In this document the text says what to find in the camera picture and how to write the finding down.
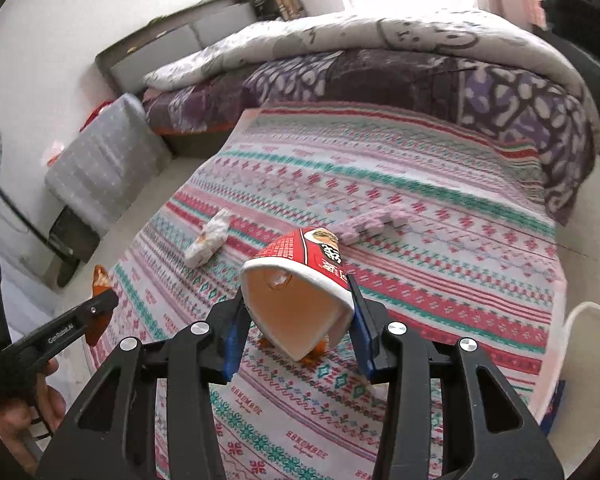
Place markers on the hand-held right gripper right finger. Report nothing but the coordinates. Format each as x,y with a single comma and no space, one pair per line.
362,345

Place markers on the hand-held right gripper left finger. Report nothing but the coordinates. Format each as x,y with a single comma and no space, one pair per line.
235,345

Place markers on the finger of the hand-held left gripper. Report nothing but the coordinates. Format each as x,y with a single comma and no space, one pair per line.
55,337

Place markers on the orange plastic wrapper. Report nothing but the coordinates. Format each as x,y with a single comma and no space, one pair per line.
100,280

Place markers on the red instant noodle cup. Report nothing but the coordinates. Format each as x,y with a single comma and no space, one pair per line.
300,305

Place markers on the white plastic bin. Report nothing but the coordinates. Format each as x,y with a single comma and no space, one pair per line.
595,340

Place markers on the person's left hand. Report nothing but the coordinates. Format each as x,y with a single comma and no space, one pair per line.
25,425

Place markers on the striped patterned cloth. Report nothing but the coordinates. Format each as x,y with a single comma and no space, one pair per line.
405,270

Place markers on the black object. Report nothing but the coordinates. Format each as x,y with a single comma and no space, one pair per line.
72,240

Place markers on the white crumpled wrapper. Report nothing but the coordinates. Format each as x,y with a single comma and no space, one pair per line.
210,237

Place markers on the pink foam strip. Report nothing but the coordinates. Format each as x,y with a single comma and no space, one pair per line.
370,225

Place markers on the grey padded stool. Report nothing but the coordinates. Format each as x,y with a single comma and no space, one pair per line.
105,160

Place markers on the pink patterned sheet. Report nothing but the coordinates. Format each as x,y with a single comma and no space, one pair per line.
555,340

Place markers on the bed with patterned quilt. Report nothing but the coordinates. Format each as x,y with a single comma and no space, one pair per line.
505,105

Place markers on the grey padded headboard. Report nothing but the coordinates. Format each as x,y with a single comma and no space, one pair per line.
180,40

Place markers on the white cartoon duvet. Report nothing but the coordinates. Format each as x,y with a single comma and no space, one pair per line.
360,35

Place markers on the black storage bench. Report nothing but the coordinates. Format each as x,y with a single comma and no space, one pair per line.
595,70

